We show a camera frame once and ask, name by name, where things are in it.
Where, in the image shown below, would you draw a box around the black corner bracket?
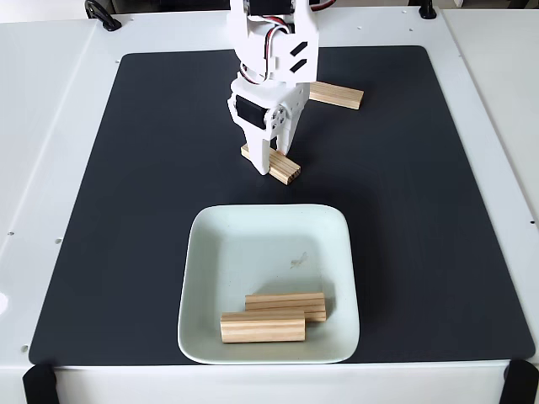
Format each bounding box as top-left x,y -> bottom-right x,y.
22,364 -> 59,404
499,359 -> 539,404

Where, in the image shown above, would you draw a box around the pale green square plate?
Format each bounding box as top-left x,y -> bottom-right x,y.
176,204 -> 361,365

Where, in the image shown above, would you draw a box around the black rubber mat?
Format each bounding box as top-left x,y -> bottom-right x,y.
28,45 -> 536,366

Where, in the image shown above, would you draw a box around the plain wooden block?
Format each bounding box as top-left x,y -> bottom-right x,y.
308,81 -> 366,111
219,309 -> 307,345

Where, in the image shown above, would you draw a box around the grooved wooden block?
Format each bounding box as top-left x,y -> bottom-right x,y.
240,142 -> 302,187
244,292 -> 328,323

